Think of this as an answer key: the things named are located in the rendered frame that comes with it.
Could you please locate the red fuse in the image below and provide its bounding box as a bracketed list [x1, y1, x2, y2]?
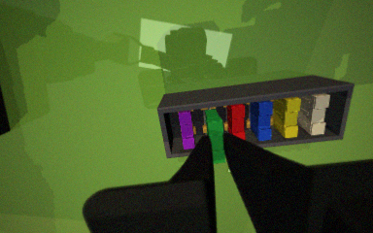
[226, 104, 245, 140]

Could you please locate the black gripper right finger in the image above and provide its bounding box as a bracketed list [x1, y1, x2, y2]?
[222, 133, 373, 233]

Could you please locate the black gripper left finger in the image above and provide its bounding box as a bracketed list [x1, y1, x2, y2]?
[83, 135, 217, 233]

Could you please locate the purple fuse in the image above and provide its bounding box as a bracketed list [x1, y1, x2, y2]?
[178, 110, 195, 150]

